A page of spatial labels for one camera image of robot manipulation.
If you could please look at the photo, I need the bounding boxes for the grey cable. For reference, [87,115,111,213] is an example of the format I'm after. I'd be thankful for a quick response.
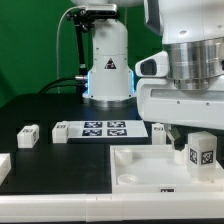
[55,4,88,94]

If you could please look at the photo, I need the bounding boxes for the white front fence rail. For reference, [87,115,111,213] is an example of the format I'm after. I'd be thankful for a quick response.
[0,192,224,223]

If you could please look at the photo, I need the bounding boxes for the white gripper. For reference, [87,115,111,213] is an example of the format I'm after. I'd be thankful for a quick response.
[135,51,224,151]

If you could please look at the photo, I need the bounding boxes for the black camera stand pole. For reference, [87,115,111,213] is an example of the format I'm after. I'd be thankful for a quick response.
[66,10,94,75]

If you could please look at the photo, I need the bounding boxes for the white square tabletop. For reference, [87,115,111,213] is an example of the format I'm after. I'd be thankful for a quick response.
[110,145,224,193]

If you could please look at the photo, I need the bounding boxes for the paper sheet with tags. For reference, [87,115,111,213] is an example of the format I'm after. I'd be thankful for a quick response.
[68,120,148,139]

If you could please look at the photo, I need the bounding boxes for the white left fence piece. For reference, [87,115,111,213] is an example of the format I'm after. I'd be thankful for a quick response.
[0,153,11,185]

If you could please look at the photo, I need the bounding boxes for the black camera on stand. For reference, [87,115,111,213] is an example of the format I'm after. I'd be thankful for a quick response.
[85,4,118,18]

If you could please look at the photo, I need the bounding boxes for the black cables at base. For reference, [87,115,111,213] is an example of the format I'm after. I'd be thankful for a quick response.
[38,75,90,95]

